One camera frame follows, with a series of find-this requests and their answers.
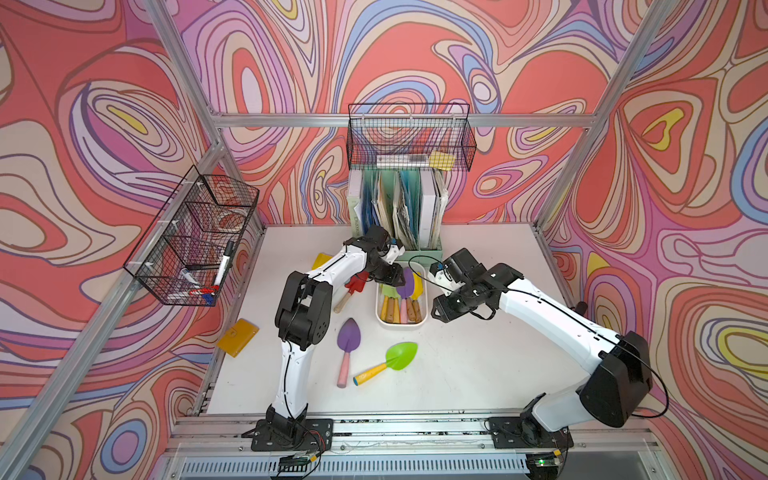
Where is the black handheld device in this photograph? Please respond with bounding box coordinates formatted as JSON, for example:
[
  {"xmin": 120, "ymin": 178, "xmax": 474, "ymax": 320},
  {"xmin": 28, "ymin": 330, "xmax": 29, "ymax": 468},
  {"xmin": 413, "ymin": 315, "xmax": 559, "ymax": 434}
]
[{"xmin": 574, "ymin": 301, "xmax": 588, "ymax": 316}]

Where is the black wire basket left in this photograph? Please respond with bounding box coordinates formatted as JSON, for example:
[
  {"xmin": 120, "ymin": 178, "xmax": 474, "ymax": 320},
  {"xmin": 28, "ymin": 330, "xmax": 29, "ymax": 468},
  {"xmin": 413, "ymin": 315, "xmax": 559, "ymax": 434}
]
[{"xmin": 123, "ymin": 166, "xmax": 260, "ymax": 307}]

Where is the red shovel wooden handle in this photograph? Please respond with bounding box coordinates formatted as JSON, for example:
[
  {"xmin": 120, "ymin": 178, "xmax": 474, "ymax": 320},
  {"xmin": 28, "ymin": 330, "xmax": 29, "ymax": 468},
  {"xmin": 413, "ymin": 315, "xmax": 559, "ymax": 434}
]
[{"xmin": 334, "ymin": 271, "xmax": 369, "ymax": 313}]

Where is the white storage tray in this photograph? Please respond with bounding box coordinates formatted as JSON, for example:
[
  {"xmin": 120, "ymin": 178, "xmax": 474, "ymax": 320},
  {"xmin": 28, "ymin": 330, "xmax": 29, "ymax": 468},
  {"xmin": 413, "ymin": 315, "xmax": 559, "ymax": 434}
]
[{"xmin": 375, "ymin": 262, "xmax": 429, "ymax": 330}]

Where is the purple trowel pink handle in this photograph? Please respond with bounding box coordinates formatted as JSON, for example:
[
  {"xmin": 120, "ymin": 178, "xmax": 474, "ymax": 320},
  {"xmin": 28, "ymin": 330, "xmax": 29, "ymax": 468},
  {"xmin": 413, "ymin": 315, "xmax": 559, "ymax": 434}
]
[
  {"xmin": 397, "ymin": 267, "xmax": 414, "ymax": 324},
  {"xmin": 337, "ymin": 318, "xmax": 361, "ymax": 389}
]

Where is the black wire basket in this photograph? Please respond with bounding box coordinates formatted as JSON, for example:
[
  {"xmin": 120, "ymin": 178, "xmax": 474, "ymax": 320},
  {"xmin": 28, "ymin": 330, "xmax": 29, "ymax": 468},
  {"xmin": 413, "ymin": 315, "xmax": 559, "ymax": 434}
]
[
  {"xmin": 123, "ymin": 166, "xmax": 260, "ymax": 307},
  {"xmin": 346, "ymin": 100, "xmax": 477, "ymax": 172}
]

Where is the black white marker pen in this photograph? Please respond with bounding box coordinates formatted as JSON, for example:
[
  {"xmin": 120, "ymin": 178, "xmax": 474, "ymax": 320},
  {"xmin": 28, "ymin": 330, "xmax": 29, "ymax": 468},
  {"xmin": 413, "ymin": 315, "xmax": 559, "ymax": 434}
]
[{"xmin": 213, "ymin": 240, "xmax": 236, "ymax": 288}]

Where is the yellow plastic shovel blue cap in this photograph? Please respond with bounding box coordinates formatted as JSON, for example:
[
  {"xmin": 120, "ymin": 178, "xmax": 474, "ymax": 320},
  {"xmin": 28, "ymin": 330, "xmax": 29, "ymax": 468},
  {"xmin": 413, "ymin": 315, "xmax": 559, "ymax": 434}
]
[{"xmin": 312, "ymin": 253, "xmax": 333, "ymax": 270}]

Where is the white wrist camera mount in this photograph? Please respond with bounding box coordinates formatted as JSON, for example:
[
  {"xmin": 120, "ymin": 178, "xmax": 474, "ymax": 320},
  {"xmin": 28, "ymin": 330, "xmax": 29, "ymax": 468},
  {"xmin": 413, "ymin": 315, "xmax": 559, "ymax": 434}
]
[{"xmin": 383, "ymin": 238, "xmax": 405, "ymax": 265}]

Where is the yellow sponge in basket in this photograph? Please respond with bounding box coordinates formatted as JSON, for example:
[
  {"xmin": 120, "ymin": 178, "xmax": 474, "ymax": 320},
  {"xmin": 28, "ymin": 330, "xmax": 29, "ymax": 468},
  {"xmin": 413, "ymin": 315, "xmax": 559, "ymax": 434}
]
[{"xmin": 428, "ymin": 150, "xmax": 456, "ymax": 171}]

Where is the mint green file crate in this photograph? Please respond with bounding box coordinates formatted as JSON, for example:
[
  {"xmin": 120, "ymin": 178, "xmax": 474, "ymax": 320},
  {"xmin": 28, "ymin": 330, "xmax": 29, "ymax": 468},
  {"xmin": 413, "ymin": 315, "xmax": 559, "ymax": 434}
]
[{"xmin": 346, "ymin": 168, "xmax": 449, "ymax": 266}]

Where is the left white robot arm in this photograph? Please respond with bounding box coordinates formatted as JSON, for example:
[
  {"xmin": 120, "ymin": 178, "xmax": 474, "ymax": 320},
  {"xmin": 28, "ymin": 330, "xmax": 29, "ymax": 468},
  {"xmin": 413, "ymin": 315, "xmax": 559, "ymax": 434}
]
[{"xmin": 270, "ymin": 226, "xmax": 405, "ymax": 420}]

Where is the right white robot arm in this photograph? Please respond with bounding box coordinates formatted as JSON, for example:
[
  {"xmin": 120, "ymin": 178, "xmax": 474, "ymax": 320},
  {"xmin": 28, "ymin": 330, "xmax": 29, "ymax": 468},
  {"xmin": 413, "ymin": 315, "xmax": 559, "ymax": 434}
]
[{"xmin": 429, "ymin": 248, "xmax": 653, "ymax": 434}]

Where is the green scoop yellow handle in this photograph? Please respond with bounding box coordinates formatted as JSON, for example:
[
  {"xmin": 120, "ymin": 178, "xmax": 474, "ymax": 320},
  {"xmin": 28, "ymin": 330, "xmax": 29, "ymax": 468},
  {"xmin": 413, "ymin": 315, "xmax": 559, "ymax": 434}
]
[{"xmin": 353, "ymin": 342, "xmax": 418, "ymax": 386}]

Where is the yellow shovel wooden handle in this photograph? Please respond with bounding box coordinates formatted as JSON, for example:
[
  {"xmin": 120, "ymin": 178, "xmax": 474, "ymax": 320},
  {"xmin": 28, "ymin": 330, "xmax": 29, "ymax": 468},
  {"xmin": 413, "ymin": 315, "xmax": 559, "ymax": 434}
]
[{"xmin": 411, "ymin": 271, "xmax": 423, "ymax": 323}]

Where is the black wire basket back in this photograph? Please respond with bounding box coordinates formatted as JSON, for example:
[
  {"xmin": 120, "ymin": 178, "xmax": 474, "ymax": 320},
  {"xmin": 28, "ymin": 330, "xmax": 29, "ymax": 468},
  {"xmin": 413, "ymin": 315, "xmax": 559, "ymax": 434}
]
[{"xmin": 346, "ymin": 100, "xmax": 477, "ymax": 172}]

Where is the light green trowel wooden handle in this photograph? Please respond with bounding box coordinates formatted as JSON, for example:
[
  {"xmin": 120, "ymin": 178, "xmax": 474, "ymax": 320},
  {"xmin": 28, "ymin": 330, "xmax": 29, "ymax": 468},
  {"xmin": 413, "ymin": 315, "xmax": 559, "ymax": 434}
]
[{"xmin": 381, "ymin": 285, "xmax": 398, "ymax": 324}]

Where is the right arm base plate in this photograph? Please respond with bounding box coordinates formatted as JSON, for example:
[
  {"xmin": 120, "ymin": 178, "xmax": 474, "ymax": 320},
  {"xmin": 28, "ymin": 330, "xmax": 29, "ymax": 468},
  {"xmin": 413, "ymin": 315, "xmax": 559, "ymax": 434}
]
[{"xmin": 485, "ymin": 393, "xmax": 574, "ymax": 451}]

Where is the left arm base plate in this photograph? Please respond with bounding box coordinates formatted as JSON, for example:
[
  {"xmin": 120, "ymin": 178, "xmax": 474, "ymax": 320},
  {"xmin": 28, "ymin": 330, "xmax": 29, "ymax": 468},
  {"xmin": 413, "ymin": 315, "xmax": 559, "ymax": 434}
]
[{"xmin": 241, "ymin": 418, "xmax": 334, "ymax": 453}]

